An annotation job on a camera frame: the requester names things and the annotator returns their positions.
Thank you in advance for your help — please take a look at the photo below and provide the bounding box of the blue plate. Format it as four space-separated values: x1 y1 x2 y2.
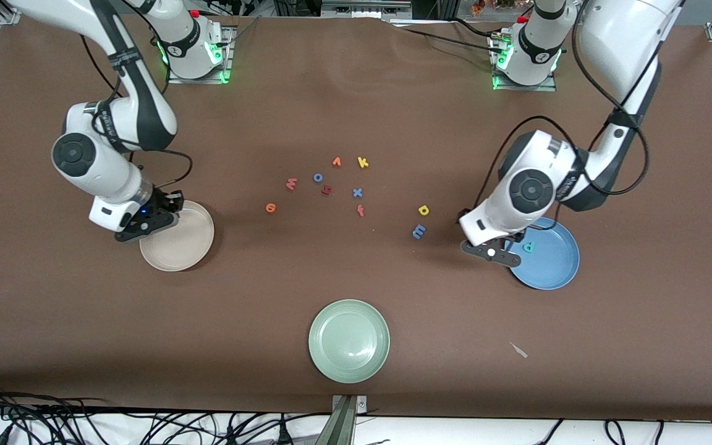
507 216 580 291

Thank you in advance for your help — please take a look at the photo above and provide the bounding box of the beige plate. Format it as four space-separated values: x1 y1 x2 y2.
139 200 215 273

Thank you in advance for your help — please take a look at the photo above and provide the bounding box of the pale green plate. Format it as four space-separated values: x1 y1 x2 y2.
308 299 391 384

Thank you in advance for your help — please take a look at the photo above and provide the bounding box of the grey power strip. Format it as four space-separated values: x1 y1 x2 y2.
321 0 413 19

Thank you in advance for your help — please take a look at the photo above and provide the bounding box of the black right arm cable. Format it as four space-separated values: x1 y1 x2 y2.
78 34 194 189

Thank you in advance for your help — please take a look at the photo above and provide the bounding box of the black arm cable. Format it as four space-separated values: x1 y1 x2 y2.
78 34 194 189
472 0 650 214

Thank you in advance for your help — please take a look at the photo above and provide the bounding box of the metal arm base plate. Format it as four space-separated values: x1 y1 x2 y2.
491 31 558 92
166 25 235 85

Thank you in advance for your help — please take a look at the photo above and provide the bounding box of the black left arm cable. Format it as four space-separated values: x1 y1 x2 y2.
472 0 650 214

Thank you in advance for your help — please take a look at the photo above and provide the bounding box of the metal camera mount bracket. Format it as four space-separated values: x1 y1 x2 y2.
331 394 368 445

